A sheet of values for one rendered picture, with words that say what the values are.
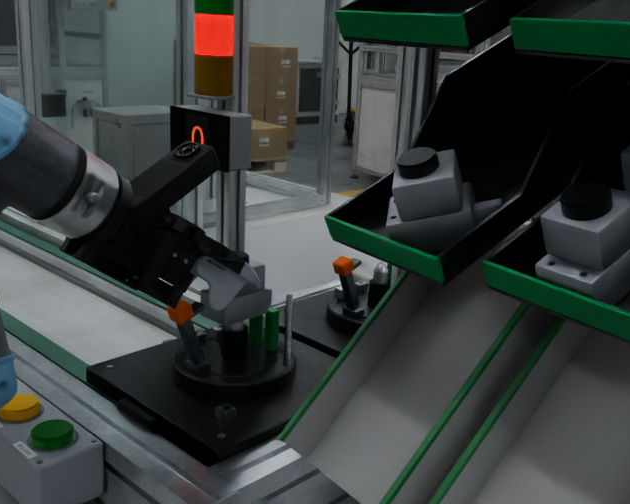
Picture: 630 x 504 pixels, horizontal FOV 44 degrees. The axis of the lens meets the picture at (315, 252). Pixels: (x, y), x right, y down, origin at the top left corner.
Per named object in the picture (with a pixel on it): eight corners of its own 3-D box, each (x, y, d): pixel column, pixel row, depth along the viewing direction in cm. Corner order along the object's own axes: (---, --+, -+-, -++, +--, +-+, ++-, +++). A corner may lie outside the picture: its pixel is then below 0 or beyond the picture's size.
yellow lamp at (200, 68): (210, 96, 97) (210, 56, 96) (186, 92, 101) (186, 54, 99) (240, 95, 101) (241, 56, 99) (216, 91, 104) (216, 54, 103)
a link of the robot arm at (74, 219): (56, 138, 70) (104, 152, 65) (94, 163, 74) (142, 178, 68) (14, 210, 69) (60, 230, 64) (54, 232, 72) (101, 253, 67)
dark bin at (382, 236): (443, 287, 54) (418, 198, 50) (331, 240, 64) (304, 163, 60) (672, 107, 65) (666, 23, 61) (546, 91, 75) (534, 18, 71)
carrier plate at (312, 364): (217, 470, 73) (218, 450, 72) (85, 382, 89) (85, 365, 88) (380, 393, 89) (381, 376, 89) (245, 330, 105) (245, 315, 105)
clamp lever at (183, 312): (196, 369, 83) (176, 312, 79) (185, 362, 84) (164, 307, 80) (221, 350, 85) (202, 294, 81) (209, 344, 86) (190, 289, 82)
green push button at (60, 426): (44, 463, 72) (42, 444, 72) (24, 445, 75) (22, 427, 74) (82, 447, 75) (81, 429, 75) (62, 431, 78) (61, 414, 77)
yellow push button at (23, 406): (10, 433, 77) (8, 415, 76) (-8, 418, 80) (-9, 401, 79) (47, 420, 80) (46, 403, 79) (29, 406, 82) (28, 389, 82)
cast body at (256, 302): (224, 327, 83) (225, 264, 81) (199, 315, 86) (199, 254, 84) (281, 309, 89) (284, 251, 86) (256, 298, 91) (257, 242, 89)
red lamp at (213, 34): (210, 55, 96) (210, 14, 94) (186, 53, 99) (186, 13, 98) (241, 55, 99) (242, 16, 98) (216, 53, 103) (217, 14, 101)
